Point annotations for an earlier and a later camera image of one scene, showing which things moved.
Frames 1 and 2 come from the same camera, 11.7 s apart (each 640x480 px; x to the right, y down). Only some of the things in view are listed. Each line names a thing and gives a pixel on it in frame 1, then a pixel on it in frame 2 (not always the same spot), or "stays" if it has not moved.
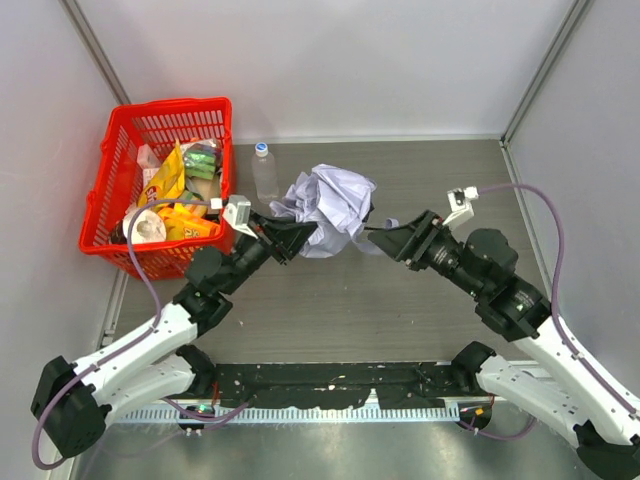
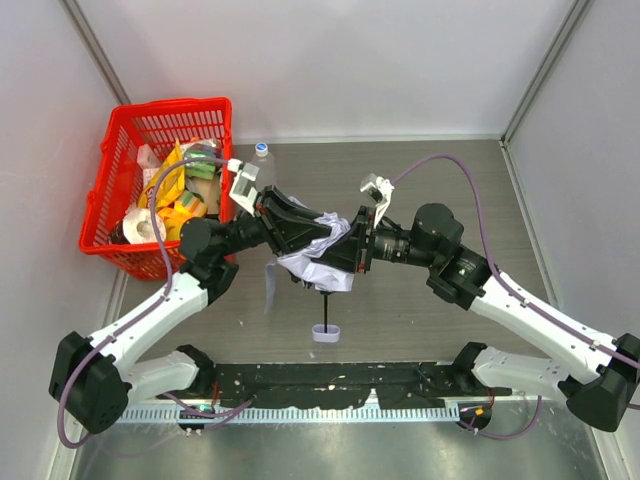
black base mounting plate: x=342 y=385 stays
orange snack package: x=184 y=222 stays
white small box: x=148 y=161 stays
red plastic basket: x=115 y=180 stays
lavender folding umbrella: x=337 y=202 → x=318 y=275
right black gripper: x=420 y=242 → x=364 y=241
